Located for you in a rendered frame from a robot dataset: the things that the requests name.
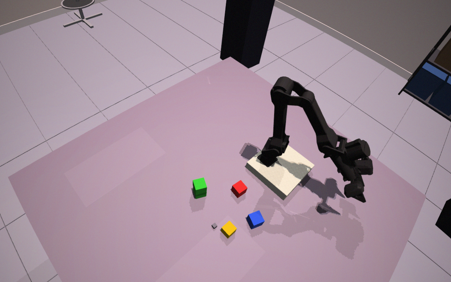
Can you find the green block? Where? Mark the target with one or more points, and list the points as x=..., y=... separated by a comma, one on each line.
x=199, y=195
x=199, y=186

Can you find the blue block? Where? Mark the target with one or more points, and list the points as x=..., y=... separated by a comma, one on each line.
x=255, y=219

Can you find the red block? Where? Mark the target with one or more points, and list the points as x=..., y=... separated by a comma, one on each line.
x=239, y=189

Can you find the yellow cube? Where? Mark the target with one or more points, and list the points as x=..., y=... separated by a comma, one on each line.
x=228, y=229

